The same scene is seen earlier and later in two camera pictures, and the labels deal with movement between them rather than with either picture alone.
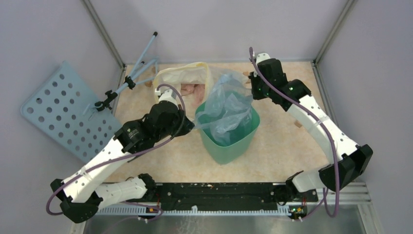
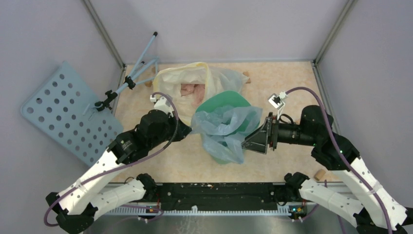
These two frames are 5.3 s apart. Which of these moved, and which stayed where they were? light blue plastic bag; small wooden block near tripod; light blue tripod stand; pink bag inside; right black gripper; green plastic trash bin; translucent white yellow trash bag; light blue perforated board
Moved: right black gripper; green plastic trash bin; light blue plastic bag
Stayed: pink bag inside; light blue tripod stand; light blue perforated board; translucent white yellow trash bag; small wooden block near tripod
